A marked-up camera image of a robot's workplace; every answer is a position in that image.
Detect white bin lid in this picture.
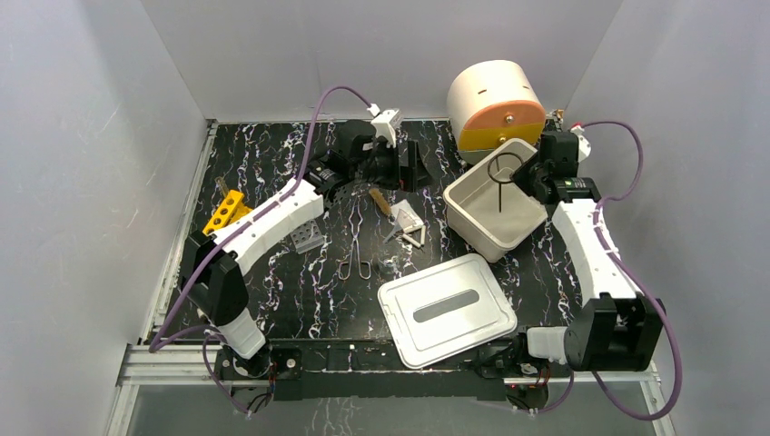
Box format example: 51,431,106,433
378,253,518,370

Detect white clay pipe triangle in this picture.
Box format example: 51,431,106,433
384,225,426,249

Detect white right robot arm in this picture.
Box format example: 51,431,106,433
511,132,663,376

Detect aluminium frame rail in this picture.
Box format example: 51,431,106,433
114,340,663,386

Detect white paper packet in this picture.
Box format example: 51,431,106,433
390,199,424,233

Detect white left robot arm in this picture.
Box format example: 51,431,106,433
180,120,432,378

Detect brown test tube brush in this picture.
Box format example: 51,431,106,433
368,188,392,218

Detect cream cylindrical drawer cabinet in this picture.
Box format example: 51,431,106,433
446,60,546,164

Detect metal crucible tongs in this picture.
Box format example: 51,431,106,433
337,201,372,281

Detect black wire tripod ring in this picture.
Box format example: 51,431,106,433
487,151,526,213

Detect white plastic bin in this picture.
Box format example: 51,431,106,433
442,139,547,263

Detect yellow test tube rack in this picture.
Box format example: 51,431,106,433
202,190,252,235

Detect clear plastic tube rack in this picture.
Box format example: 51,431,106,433
290,219,325,254

